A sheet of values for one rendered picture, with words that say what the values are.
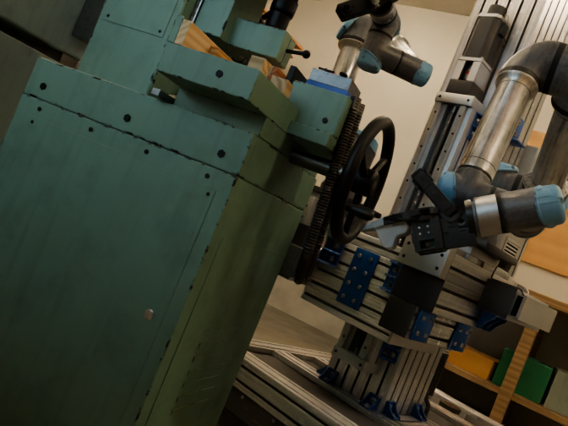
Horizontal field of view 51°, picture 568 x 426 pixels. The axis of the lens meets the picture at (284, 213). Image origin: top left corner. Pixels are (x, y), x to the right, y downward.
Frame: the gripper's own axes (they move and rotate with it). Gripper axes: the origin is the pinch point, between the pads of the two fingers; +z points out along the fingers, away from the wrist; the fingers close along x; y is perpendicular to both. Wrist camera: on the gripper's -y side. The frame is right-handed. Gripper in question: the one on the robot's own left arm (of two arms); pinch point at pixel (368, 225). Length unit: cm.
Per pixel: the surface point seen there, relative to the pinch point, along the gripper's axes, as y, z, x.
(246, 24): -52, 22, 4
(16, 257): -3, 73, -15
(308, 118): -25.0, 9.5, 0.9
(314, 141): -19.1, 8.5, -0.9
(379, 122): -20.1, -5.5, -0.9
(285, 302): -12, 140, 350
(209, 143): -18.8, 26.1, -14.4
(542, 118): -114, -74, 331
